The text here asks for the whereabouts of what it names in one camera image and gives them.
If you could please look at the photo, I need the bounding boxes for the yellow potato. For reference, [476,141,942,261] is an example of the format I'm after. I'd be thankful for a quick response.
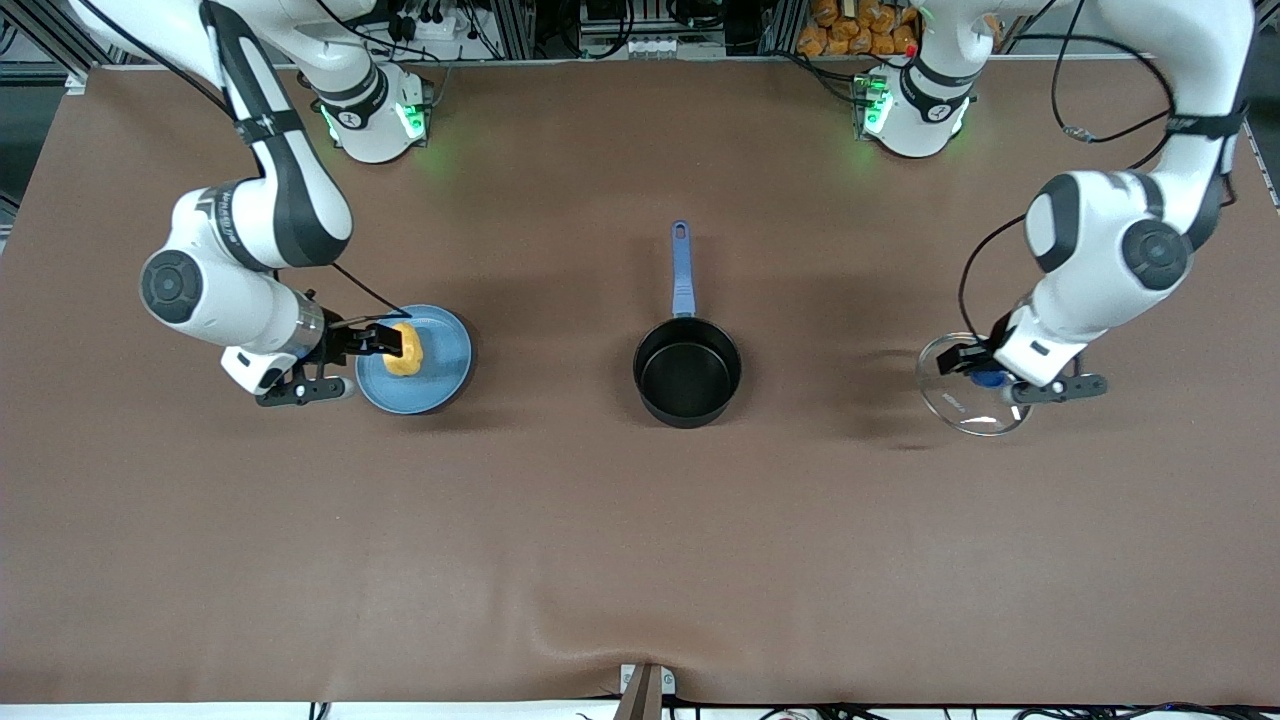
[383,322,426,378]

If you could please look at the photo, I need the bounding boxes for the glass lid blue knob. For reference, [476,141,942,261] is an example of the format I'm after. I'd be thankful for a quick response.
[916,332,1032,437]

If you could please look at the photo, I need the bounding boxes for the blue round plate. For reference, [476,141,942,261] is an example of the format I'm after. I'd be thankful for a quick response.
[355,304,474,415]

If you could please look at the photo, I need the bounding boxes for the brown table cover mat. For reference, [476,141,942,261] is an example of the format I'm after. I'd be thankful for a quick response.
[0,58,1280,706]

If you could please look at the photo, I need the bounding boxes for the white power strip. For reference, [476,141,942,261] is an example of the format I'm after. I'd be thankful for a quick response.
[385,0,471,43]

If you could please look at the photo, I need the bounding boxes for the pile of orange objects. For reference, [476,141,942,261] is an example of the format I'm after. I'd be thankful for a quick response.
[797,0,919,58]

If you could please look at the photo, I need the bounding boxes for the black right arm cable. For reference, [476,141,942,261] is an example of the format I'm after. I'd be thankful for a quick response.
[75,0,413,319]

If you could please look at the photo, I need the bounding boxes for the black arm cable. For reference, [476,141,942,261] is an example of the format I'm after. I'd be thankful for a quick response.
[75,0,413,319]
[958,0,1246,346]

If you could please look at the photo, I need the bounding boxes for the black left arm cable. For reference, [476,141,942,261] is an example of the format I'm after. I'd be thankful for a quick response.
[958,0,1246,346]

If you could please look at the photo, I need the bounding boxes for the black pot blue handle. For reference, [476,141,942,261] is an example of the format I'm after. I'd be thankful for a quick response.
[633,220,743,429]

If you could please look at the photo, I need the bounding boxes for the aluminium frame post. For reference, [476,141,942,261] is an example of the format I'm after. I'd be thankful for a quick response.
[762,0,806,56]
[497,0,536,59]

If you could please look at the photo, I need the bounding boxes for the metal table edge bracket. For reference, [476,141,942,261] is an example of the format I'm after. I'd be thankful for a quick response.
[618,662,677,720]

